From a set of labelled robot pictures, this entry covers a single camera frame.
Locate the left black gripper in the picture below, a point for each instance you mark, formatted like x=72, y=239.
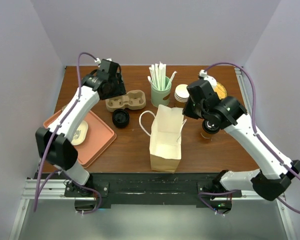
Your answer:
x=120, y=89

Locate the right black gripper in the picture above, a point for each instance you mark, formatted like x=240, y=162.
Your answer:
x=187, y=111

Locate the stack of paper cups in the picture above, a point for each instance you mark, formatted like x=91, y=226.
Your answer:
x=181, y=95

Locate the black cup lid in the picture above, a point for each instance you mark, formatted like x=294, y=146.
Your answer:
x=210, y=128

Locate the cardboard cup carrier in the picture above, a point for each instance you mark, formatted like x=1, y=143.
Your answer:
x=133, y=100

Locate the single brown paper cup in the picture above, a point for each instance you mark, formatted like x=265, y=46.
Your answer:
x=206, y=135

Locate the brown paper bag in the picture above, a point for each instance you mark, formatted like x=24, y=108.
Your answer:
x=165, y=146

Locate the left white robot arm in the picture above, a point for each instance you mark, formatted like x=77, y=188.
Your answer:
x=54, y=142

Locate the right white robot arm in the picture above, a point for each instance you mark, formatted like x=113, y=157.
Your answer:
x=272, y=177

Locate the yellow woven coaster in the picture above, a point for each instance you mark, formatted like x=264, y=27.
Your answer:
x=220, y=90

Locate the stack of black lids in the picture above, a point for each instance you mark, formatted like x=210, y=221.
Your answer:
x=120, y=118

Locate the green straw holder cup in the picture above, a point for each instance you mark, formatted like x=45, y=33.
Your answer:
x=160, y=97

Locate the wrapped straws bundle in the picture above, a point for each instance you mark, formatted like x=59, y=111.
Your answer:
x=158, y=77

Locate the pink plastic tray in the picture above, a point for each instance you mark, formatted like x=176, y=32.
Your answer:
x=99, y=137

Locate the cream square bowl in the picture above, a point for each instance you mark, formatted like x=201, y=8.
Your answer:
x=80, y=133

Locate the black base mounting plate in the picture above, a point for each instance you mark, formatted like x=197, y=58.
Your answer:
x=159, y=189

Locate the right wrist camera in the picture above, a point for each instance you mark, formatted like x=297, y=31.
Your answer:
x=204, y=75

